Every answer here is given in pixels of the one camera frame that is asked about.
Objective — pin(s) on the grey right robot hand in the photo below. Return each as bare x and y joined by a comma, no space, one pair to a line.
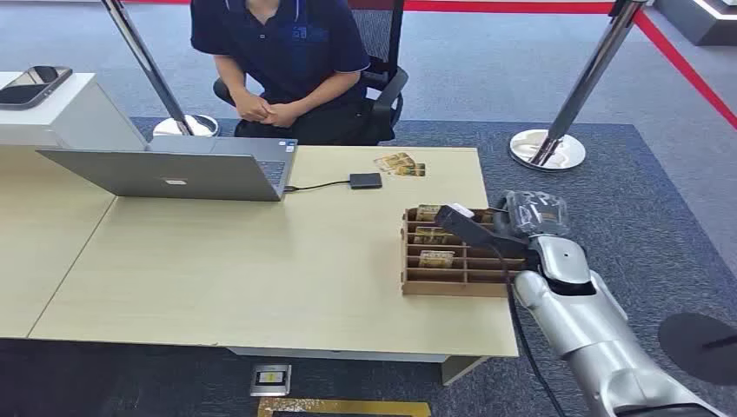
535,214

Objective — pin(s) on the person's right forearm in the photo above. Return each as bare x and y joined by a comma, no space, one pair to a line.
230,78

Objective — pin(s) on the person's left forearm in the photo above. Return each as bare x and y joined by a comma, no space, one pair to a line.
325,89

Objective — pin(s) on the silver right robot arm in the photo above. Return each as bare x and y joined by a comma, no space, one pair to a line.
587,322

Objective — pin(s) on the wooden card organizer tray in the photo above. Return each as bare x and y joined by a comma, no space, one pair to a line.
460,276

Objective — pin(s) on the gold patterned card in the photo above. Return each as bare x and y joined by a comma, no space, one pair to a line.
391,160
436,259
428,213
413,170
432,236

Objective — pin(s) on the black card reader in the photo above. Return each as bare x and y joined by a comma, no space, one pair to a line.
365,181

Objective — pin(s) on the person's left hand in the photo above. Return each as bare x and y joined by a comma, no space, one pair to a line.
284,115

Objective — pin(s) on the person's hand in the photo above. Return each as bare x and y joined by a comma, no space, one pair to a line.
252,107
284,115

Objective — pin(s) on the person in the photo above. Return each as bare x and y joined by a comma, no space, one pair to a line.
288,52

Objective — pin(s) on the person's right hand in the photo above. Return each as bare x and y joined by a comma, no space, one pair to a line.
252,107

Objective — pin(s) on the white desk leg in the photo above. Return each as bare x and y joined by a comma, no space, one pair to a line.
460,369

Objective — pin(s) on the black office chair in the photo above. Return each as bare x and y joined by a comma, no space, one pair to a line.
387,86

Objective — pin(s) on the black round floor base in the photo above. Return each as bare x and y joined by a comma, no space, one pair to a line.
694,348

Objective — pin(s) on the grey display platform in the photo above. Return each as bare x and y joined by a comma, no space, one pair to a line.
699,20

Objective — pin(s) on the gold floor tape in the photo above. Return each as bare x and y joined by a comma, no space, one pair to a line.
345,407

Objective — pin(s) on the silver floor socket box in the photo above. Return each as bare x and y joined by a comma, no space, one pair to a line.
270,380

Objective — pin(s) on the grey laptop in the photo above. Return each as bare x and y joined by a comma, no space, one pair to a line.
173,175

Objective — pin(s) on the white cabinet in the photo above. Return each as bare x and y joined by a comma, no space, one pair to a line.
75,121

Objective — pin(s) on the black smartphone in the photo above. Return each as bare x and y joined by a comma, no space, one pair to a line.
31,86

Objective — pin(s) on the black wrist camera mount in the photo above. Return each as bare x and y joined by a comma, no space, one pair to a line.
469,228

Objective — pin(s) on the chrome stanchion post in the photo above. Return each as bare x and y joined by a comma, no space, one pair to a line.
587,75
150,63

